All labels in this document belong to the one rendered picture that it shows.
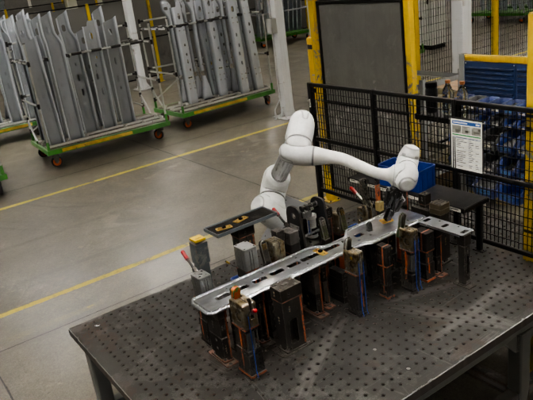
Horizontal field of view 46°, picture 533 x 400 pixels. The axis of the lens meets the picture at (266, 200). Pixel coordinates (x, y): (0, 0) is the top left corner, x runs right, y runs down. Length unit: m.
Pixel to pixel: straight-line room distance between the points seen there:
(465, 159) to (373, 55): 2.14
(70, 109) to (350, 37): 5.07
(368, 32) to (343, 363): 3.41
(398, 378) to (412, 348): 0.23
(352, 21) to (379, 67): 0.48
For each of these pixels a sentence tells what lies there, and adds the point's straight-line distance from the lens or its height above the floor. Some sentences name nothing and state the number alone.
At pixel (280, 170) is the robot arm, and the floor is 1.25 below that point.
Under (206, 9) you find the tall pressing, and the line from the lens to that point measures 11.07.
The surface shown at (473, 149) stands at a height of 1.28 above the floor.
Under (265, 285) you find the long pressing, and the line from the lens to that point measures 2.92.
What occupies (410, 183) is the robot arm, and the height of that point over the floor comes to 1.32.
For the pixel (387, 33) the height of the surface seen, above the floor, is 1.70.
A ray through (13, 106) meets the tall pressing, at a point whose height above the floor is 0.56.
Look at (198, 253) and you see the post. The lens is 3.11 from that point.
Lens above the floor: 2.37
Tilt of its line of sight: 20 degrees down
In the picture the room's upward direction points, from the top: 7 degrees counter-clockwise
